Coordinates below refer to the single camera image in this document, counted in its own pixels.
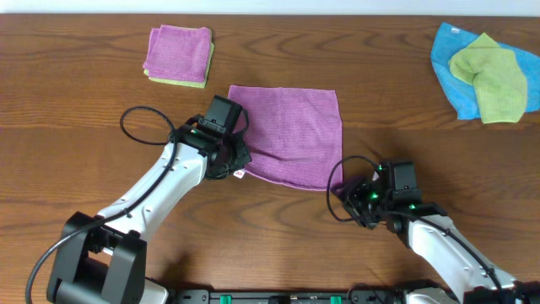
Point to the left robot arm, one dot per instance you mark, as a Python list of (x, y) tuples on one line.
[(102, 258)]

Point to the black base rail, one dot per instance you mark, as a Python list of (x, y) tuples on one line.
[(361, 296)]

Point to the purple microfiber cloth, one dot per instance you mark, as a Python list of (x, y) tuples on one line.
[(295, 136)]

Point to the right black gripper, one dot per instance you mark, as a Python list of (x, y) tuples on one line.
[(352, 192)]

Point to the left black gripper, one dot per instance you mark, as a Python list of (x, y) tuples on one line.
[(220, 170)]

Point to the folded purple cloth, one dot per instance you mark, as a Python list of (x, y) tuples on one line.
[(179, 52)]

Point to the folded green cloth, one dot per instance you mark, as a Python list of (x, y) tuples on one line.
[(198, 80)]

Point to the green microfiber cloth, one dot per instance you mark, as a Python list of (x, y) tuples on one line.
[(499, 84)]

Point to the blue microfiber cloth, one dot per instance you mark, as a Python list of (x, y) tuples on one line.
[(449, 40)]

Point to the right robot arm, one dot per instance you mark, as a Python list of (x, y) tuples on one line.
[(470, 276)]

